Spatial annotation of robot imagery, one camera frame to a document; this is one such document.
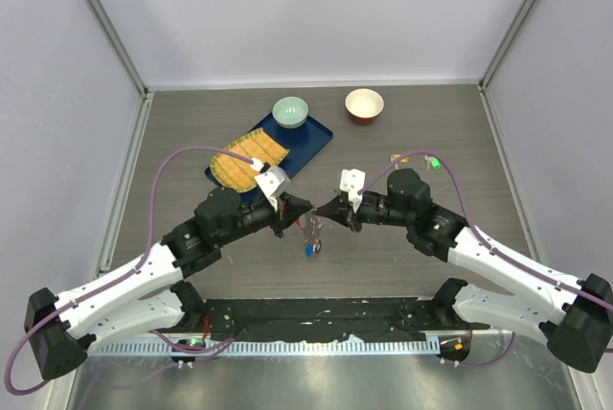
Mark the key with green tag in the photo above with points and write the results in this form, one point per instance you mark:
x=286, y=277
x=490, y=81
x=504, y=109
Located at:
x=432, y=162

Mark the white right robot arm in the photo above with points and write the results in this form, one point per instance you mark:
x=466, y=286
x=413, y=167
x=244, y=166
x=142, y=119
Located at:
x=572, y=317

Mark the red bowl white inside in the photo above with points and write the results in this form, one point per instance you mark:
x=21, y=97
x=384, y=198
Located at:
x=364, y=105

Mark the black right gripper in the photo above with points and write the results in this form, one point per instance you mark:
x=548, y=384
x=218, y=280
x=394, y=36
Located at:
x=341, y=211

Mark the keyring bunch with tags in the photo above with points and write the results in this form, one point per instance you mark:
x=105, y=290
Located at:
x=311, y=226

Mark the white slotted cable duct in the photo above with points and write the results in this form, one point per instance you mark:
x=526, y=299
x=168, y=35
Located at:
x=149, y=346

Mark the light green bowl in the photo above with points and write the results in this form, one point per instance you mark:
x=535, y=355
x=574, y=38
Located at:
x=290, y=112

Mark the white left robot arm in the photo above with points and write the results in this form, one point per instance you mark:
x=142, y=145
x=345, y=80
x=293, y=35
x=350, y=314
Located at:
x=150, y=292

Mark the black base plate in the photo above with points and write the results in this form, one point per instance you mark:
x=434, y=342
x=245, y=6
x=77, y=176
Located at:
x=333, y=319

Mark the key with yellow tag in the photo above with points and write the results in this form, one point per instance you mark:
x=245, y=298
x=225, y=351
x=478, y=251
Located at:
x=395, y=157

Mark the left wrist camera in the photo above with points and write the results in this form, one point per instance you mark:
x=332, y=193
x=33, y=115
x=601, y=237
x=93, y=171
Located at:
x=271, y=180

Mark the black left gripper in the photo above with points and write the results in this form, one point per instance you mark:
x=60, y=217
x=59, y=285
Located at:
x=289, y=208

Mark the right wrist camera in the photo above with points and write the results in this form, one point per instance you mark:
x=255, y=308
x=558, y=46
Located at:
x=352, y=182

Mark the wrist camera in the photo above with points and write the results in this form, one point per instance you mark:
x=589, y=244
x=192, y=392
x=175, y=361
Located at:
x=271, y=180
x=352, y=182

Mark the blue rectangular tray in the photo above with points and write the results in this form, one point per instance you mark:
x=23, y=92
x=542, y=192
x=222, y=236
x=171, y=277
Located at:
x=289, y=148

